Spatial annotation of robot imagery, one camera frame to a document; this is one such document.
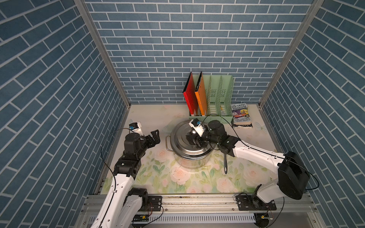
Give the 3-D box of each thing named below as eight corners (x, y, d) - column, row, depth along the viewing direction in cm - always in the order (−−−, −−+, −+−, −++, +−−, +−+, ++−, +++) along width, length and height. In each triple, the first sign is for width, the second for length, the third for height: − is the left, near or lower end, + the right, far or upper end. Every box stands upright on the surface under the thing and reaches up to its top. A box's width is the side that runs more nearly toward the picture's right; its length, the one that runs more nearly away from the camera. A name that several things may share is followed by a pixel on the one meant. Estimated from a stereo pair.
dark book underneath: (232, 128, 108) (233, 126, 106) (232, 125, 110) (233, 123, 108) (251, 128, 109) (252, 126, 106) (250, 125, 110) (251, 123, 108)
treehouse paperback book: (233, 124, 108) (234, 121, 105) (228, 106, 121) (229, 103, 118) (251, 124, 108) (252, 121, 105) (244, 106, 121) (246, 103, 118)
